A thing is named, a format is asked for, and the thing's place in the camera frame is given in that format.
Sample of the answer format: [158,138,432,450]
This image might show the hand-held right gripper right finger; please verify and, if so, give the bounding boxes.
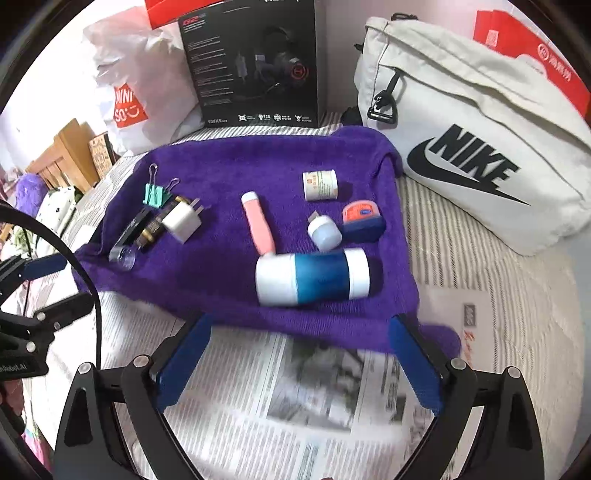
[388,314,546,480]

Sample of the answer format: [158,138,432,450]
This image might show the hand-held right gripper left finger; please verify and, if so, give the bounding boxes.
[54,313,214,480]

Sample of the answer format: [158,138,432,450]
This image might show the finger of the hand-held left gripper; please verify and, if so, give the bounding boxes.
[25,292,94,334]
[0,253,68,298]

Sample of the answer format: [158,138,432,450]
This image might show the small clear cap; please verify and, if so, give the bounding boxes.
[109,246,138,271]

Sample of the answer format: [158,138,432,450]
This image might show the black pen-like tube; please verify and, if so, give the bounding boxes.
[111,208,156,260]

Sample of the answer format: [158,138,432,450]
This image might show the green binder clip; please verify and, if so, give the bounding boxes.
[143,163,181,210]

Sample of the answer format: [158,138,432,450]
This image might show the large blue and white bottle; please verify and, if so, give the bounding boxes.
[255,247,370,308]

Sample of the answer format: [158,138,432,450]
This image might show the white charger plug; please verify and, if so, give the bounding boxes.
[161,198,205,245]

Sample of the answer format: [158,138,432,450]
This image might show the small blue jar orange lid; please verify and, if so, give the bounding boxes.
[342,199,387,241]

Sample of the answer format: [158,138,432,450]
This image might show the small white bottle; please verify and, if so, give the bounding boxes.
[307,211,344,253]

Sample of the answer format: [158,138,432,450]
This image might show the pink tube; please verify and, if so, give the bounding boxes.
[240,191,277,256]

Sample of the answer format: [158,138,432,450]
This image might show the small white jar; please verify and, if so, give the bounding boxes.
[302,170,339,202]

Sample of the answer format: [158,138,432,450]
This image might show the white spotted pillow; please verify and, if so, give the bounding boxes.
[34,186,79,232]

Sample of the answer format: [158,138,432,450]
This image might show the purple plush toy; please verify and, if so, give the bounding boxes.
[13,172,49,209]

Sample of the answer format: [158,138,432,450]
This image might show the purple towel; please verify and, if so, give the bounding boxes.
[74,126,461,356]

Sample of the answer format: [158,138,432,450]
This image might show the wooden headboard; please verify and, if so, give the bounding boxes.
[25,118,100,195]

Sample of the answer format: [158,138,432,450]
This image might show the newspaper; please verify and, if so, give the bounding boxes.
[99,286,491,480]

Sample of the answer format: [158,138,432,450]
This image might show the brown patterned book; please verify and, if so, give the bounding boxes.
[88,131,114,179]

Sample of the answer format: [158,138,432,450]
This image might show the white plastic shopping bag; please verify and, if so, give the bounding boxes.
[82,6,206,156]

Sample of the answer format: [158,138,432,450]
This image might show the grey waist bag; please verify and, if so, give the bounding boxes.
[353,16,591,257]

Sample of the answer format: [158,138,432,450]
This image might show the red gift bag gold cherries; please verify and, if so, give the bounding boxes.
[144,0,223,29]

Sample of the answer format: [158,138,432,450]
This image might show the black headset box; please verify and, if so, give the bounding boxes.
[178,0,328,129]

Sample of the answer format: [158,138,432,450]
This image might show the black cable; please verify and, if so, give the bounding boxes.
[0,200,104,366]

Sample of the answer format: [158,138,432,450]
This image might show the red paper bag white handles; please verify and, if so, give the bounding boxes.
[473,9,588,110]

